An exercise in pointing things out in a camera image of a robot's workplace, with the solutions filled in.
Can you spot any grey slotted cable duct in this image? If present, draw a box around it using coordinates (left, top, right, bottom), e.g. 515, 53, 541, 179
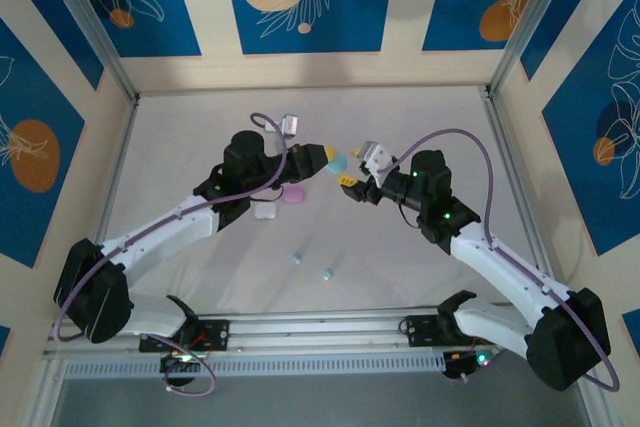
63, 350, 447, 379

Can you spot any aluminium side rail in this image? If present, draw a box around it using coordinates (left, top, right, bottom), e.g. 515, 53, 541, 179
480, 86, 609, 427
27, 96, 140, 427

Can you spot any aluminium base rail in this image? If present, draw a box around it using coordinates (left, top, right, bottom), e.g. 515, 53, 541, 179
42, 303, 591, 362

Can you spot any black control board with LED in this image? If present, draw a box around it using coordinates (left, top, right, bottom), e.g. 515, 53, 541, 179
159, 352, 199, 388
442, 349, 496, 382

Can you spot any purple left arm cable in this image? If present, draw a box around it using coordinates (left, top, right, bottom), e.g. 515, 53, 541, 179
53, 112, 301, 397

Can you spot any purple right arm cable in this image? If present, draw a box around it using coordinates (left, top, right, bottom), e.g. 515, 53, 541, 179
397, 127, 622, 393

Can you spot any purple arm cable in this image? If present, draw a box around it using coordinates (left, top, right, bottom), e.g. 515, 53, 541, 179
397, 127, 622, 393
53, 112, 301, 397

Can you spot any aluminium frame post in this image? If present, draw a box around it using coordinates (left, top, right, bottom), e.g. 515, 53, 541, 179
34, 0, 141, 104
485, 0, 576, 98

